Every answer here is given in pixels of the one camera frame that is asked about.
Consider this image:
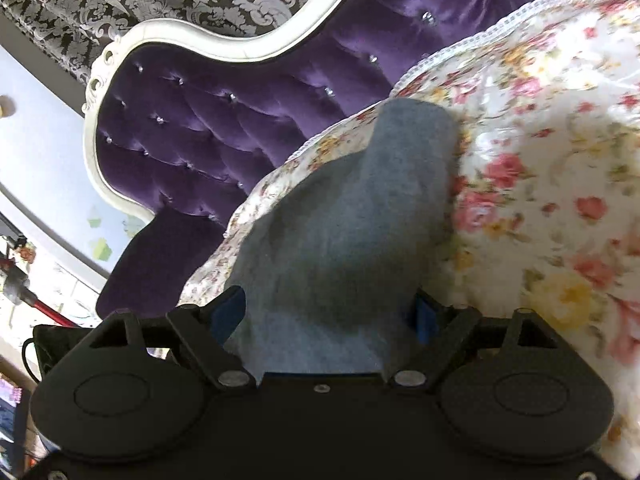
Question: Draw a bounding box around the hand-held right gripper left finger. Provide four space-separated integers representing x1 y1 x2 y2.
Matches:
86 285 259 394

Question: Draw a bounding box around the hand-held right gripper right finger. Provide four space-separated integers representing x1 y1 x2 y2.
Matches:
385 294 560 394

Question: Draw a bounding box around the grey-blue argyle sweater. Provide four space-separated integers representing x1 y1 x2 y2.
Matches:
224 97 462 377

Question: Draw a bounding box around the black bag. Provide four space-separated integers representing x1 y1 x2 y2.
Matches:
22 324 103 386

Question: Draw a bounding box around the floral blanket with lace trim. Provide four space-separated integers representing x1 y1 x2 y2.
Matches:
177 0 640 480

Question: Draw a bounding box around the red stick vacuum cleaner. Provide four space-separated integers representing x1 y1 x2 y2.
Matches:
0 255 76 328

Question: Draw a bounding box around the purple tufted sofa white frame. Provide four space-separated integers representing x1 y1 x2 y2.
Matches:
82 0 640 322

